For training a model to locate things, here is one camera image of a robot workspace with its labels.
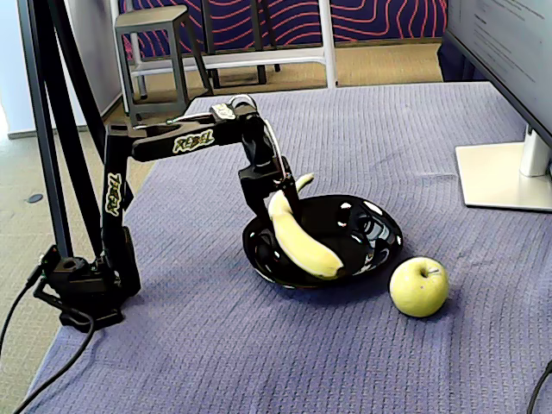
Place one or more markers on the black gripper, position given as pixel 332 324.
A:
pixel 254 186

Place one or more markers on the yellow banana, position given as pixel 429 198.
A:
pixel 302 246

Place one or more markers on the black robot arm with stickers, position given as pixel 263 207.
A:
pixel 116 241

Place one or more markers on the black glossy bowl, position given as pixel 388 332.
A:
pixel 362 246

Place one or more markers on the blue woven table cloth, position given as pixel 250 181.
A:
pixel 345 345

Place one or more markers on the black chair legs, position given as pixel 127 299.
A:
pixel 261 43

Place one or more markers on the green apple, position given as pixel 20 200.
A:
pixel 419 286

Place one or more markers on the purple panel with red waves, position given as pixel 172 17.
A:
pixel 379 19

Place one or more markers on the silver monitor stand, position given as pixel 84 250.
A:
pixel 491 177

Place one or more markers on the grey metal stool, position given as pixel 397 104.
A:
pixel 151 19

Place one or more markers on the dark blue seat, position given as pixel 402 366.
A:
pixel 457 64

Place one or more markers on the black round floor cap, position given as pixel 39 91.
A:
pixel 35 198

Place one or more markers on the computer monitor screen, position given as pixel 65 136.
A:
pixel 504 47

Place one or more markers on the white metal frame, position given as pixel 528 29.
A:
pixel 328 43

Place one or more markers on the black camera stand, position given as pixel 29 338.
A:
pixel 41 86

